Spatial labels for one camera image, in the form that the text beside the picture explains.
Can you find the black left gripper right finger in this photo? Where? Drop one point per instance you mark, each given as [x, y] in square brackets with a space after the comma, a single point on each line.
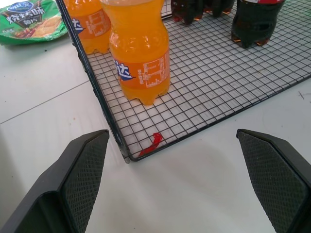
[274, 184]

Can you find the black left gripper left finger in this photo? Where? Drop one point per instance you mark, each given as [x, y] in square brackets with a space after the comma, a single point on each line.
[80, 184]

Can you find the red plastic strip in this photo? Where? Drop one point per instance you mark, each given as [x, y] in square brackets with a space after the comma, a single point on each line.
[153, 145]

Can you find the orange soda bottle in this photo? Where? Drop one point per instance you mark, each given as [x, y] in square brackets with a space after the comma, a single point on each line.
[141, 55]
[88, 24]

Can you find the dark cola bottle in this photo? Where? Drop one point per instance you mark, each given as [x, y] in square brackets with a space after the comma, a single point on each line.
[255, 21]
[219, 7]
[187, 9]

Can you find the green chip bag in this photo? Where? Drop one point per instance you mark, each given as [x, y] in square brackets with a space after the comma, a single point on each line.
[29, 21]

